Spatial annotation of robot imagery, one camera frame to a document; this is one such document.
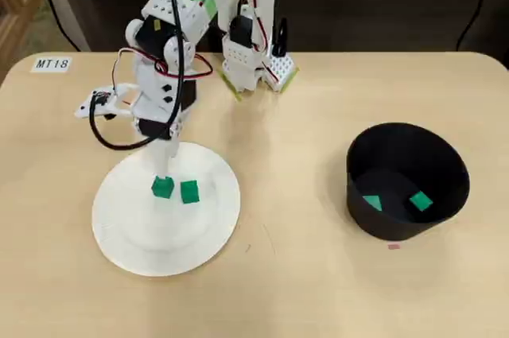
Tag black table clamp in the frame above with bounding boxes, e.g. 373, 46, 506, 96
273, 17, 290, 57

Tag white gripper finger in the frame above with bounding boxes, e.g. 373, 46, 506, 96
146, 138, 180, 178

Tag red white shoulder wire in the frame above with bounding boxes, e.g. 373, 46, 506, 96
222, 0, 282, 84

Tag green tape strip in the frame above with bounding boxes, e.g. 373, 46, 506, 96
280, 67, 301, 95
217, 69, 243, 102

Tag black pot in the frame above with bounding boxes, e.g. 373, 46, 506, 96
345, 122, 472, 243

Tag green cube block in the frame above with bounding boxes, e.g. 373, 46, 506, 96
362, 194, 383, 212
150, 176, 176, 199
409, 191, 433, 212
180, 180, 200, 205

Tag wooden lattice frame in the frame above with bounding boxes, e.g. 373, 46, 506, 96
0, 0, 45, 87

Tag white round plate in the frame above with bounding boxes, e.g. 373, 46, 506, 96
91, 141, 243, 278

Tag red white wrist wire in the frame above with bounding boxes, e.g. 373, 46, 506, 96
113, 47, 215, 88

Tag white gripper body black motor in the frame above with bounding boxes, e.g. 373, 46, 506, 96
133, 108, 185, 144

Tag white perforated base plate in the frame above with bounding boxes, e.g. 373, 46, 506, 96
264, 53, 298, 93

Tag white MT18 label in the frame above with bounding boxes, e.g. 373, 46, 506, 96
30, 55, 72, 74

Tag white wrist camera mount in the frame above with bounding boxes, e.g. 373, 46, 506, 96
73, 83, 140, 121

